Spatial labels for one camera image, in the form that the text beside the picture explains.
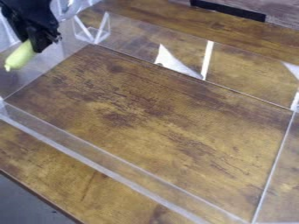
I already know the green handled metal spoon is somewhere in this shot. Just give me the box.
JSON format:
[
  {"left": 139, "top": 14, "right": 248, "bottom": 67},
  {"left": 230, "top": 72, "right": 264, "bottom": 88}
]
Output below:
[{"left": 3, "top": 39, "right": 37, "bottom": 72}]

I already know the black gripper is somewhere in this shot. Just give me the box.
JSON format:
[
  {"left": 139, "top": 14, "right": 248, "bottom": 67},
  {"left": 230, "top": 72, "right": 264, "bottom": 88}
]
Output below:
[{"left": 0, "top": 0, "right": 59, "bottom": 53}]

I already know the clear acrylic enclosure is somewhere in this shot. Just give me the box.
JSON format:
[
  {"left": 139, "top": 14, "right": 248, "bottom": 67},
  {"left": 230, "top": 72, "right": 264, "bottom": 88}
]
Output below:
[{"left": 0, "top": 0, "right": 299, "bottom": 224}]

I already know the black bar on table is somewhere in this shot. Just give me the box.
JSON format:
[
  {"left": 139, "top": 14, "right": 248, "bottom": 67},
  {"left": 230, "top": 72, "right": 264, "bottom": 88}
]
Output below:
[{"left": 189, "top": 0, "right": 266, "bottom": 23}]

